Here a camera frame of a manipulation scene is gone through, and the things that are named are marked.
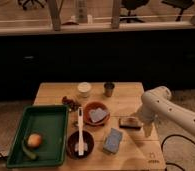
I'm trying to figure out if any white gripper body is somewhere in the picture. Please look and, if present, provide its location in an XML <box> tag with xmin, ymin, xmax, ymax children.
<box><xmin>135</xmin><ymin>105</ymin><xmax>155</xmax><ymax>124</ymax></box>

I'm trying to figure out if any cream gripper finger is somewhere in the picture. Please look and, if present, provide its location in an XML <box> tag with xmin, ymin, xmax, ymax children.
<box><xmin>143</xmin><ymin>123</ymin><xmax>153</xmax><ymax>137</ymax></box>

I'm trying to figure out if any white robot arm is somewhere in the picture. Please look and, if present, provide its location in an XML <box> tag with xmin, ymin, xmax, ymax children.
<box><xmin>135</xmin><ymin>86</ymin><xmax>195</xmax><ymax>137</ymax></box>

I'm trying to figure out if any small metal cup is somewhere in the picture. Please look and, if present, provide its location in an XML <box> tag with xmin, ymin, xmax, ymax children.
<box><xmin>104</xmin><ymin>82</ymin><xmax>115</xmax><ymax>97</ymax></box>

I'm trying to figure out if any white paper cup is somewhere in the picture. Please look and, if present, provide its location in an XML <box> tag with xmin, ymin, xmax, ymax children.
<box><xmin>77</xmin><ymin>82</ymin><xmax>92</xmax><ymax>98</ymax></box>

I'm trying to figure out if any blue sponge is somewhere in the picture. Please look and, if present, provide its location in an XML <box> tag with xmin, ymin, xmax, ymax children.
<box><xmin>103</xmin><ymin>128</ymin><xmax>123</xmax><ymax>154</ymax></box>

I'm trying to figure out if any grey heart-shaped cloth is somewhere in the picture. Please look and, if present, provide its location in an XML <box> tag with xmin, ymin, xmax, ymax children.
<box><xmin>89</xmin><ymin>108</ymin><xmax>107</xmax><ymax>123</ymax></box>

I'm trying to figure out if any orange plate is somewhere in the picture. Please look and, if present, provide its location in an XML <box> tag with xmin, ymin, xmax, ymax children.
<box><xmin>83</xmin><ymin>101</ymin><xmax>110</xmax><ymax>126</ymax></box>

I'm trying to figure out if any white brush tool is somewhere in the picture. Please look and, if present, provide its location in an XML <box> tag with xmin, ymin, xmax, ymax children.
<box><xmin>77</xmin><ymin>107</ymin><xmax>87</xmax><ymax>156</ymax></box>

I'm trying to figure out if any dark dried fruit cluster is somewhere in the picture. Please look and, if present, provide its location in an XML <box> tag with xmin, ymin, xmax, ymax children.
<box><xmin>62</xmin><ymin>96</ymin><xmax>81</xmax><ymax>112</ymax></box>

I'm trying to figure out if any dark brown bowl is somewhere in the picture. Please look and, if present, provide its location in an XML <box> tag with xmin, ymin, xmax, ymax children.
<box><xmin>66</xmin><ymin>131</ymin><xmax>94</xmax><ymax>159</ymax></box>

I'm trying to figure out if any green plastic tray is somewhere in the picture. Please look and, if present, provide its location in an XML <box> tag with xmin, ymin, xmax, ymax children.
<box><xmin>6</xmin><ymin>105</ymin><xmax>68</xmax><ymax>168</ymax></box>

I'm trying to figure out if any black office chair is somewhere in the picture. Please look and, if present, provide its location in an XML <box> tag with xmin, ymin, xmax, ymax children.
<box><xmin>161</xmin><ymin>0</ymin><xmax>194</xmax><ymax>21</ymax></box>
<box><xmin>120</xmin><ymin>0</ymin><xmax>149</xmax><ymax>23</ymax></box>
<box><xmin>17</xmin><ymin>0</ymin><xmax>45</xmax><ymax>11</ymax></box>

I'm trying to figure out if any orange round fruit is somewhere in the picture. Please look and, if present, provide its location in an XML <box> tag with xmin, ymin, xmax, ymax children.
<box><xmin>27</xmin><ymin>133</ymin><xmax>42</xmax><ymax>148</ymax></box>

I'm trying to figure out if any black office chair right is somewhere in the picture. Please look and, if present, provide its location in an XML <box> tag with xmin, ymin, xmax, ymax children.
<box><xmin>161</xmin><ymin>0</ymin><xmax>194</xmax><ymax>21</ymax></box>

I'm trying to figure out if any green cucumber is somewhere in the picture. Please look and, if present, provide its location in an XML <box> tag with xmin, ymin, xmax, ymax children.
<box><xmin>21</xmin><ymin>141</ymin><xmax>38</xmax><ymax>160</ymax></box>

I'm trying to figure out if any black office chair left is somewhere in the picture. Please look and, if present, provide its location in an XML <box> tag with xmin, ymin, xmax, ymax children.
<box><xmin>17</xmin><ymin>0</ymin><xmax>45</xmax><ymax>11</ymax></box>

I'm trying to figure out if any black cable right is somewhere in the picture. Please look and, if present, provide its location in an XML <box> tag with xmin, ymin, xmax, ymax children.
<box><xmin>160</xmin><ymin>133</ymin><xmax>195</xmax><ymax>171</ymax></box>

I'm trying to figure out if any wooden railing post middle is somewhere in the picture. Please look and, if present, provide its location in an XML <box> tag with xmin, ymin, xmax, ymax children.
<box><xmin>111</xmin><ymin>0</ymin><xmax>122</xmax><ymax>29</ymax></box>

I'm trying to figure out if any wooden railing post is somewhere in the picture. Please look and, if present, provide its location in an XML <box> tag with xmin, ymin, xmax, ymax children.
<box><xmin>111</xmin><ymin>0</ymin><xmax>122</xmax><ymax>29</ymax></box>
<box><xmin>47</xmin><ymin>0</ymin><xmax>61</xmax><ymax>31</ymax></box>

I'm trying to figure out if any wooden railing post left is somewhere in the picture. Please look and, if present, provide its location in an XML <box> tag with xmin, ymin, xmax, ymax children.
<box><xmin>47</xmin><ymin>0</ymin><xmax>61</xmax><ymax>31</ymax></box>

